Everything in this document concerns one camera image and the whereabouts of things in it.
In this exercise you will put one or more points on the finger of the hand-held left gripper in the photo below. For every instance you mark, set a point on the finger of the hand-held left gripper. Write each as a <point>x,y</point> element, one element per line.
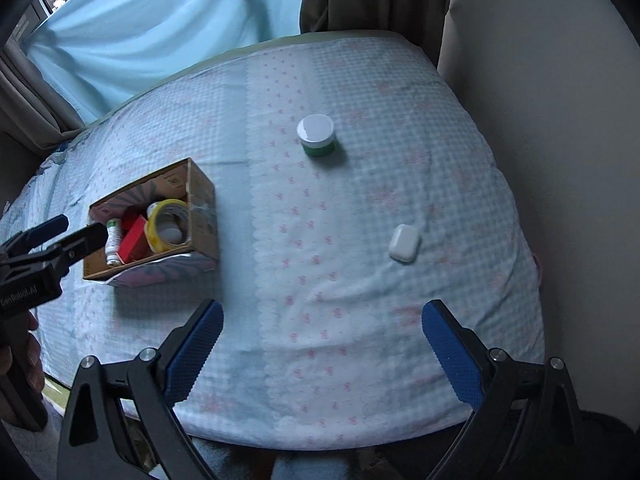
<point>82,245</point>
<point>45,231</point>

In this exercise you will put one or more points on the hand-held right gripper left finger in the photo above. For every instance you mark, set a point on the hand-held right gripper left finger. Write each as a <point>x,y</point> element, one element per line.
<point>197,350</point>

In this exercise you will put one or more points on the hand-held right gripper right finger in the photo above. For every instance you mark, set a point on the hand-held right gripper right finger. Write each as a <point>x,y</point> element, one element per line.
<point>450,350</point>

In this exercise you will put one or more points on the white bottle with green label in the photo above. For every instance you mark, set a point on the white bottle with green label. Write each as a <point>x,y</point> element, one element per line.
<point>114,242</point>

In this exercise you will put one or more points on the red rectangular box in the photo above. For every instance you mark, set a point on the red rectangular box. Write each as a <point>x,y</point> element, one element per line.
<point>132,242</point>

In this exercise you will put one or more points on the yellow tape roll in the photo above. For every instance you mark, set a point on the yellow tape roll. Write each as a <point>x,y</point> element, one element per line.
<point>156,232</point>

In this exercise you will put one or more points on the white earbuds case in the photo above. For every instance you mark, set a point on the white earbuds case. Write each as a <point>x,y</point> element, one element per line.
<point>405,243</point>

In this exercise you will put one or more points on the cardboard box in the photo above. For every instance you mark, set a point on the cardboard box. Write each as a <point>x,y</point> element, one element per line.
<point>202,220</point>

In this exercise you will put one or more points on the large white-lidded green jar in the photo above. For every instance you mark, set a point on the large white-lidded green jar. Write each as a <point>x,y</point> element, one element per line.
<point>316,132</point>

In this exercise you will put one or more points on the person's left hand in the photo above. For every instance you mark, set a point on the person's left hand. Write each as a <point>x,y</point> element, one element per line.
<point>34,360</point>

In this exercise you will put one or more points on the brown curtain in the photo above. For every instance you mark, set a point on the brown curtain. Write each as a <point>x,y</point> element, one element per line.
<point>35,110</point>
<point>370,0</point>

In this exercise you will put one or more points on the light blue hanging cloth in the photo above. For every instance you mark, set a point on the light blue hanging cloth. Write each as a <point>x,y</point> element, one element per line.
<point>150,25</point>

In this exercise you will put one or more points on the window with grey frame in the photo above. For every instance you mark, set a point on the window with grey frame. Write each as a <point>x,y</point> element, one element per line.
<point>32,20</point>

